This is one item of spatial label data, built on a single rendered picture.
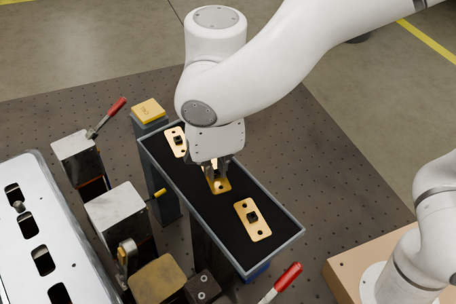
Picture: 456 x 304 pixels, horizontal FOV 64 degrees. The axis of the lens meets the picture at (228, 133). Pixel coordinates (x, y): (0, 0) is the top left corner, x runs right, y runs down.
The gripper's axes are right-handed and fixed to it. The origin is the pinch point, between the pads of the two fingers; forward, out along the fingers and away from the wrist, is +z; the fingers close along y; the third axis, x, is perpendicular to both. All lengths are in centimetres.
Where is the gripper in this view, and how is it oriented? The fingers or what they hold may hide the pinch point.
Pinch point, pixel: (215, 167)
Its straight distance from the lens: 71.0
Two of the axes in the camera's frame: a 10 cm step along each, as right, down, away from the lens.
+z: -0.3, 6.9, 7.2
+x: 3.6, 6.8, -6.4
